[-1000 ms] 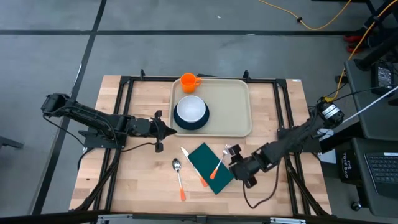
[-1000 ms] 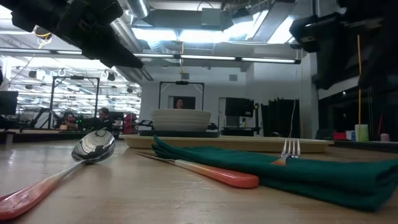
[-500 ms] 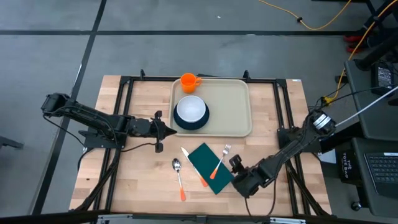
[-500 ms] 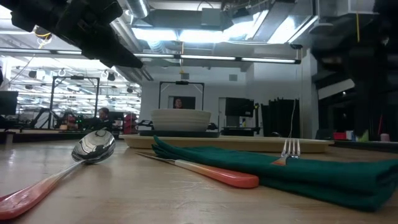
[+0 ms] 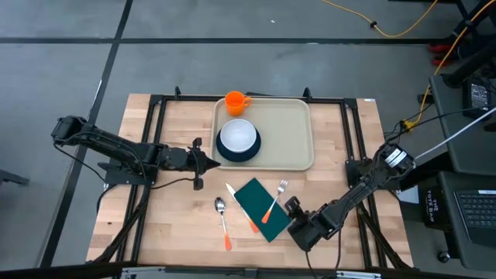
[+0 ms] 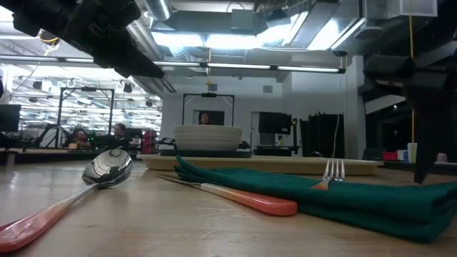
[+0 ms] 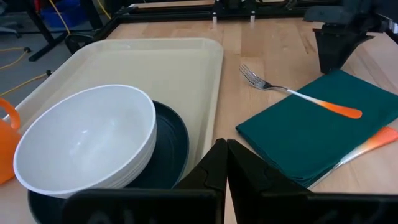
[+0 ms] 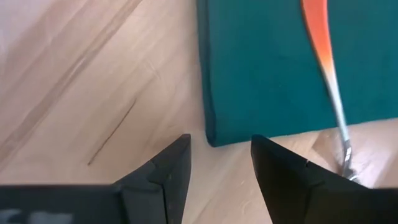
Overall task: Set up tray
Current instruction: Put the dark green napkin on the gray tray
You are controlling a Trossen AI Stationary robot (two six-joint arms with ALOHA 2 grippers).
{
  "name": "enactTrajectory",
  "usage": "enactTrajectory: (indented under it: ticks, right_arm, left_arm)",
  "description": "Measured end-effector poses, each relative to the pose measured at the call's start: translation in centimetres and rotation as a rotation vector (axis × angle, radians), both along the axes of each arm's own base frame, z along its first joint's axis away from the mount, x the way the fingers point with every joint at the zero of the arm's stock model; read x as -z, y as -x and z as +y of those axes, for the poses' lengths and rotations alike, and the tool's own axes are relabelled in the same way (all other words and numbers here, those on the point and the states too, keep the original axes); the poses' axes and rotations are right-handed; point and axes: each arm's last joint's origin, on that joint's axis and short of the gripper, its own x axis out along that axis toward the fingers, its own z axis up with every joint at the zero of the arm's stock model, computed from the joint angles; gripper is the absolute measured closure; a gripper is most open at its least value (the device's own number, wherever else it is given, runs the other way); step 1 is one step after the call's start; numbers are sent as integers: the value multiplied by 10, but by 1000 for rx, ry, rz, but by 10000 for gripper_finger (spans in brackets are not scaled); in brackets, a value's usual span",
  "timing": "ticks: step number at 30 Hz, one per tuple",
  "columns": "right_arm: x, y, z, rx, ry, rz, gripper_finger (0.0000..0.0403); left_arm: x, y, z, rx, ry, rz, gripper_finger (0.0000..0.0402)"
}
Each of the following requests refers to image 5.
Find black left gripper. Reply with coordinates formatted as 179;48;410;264
160;137;221;191

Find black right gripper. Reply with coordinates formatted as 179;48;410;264
284;195;329;253

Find dark blue plate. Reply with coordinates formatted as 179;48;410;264
215;126;262;163

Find knife with orange handle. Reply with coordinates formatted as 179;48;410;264
225;183;260;234

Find white bowl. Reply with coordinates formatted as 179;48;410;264
219;119;257;153

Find spoon with orange handle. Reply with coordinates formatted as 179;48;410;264
214;197;233;252

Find fork with orange handle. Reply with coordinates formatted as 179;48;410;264
261;179;289;225

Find dark green cloth napkin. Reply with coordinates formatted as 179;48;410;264
233;177;292;243

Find orange plastic mug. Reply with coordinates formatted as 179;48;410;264
224;91;253;117

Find beige plastic tray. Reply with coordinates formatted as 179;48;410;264
210;97;315;171

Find white paper sheet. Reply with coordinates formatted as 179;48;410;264
393;157;422;205

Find black tote bag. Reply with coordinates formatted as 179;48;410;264
420;184;453;229

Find grey desk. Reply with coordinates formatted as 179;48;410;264
428;73;496;175
437;170;496;272

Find black laptop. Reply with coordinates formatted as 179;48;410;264
453;188;496;249

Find black front crossbar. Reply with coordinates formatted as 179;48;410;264
0;262;496;279

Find black floor stand foot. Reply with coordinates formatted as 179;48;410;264
0;168;31;188

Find black power adapter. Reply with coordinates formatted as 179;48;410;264
462;76;494;121

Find black stand leg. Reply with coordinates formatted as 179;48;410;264
441;36;496;89

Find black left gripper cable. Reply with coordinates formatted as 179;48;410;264
150;177;197;191

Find silver metal bracket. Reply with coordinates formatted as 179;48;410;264
120;266;166;279
336;270;383;279

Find black aluminium table frame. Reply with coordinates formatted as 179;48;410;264
87;85;414;270

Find yellow extension cable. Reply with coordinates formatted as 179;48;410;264
320;0;440;39
402;0;496;129

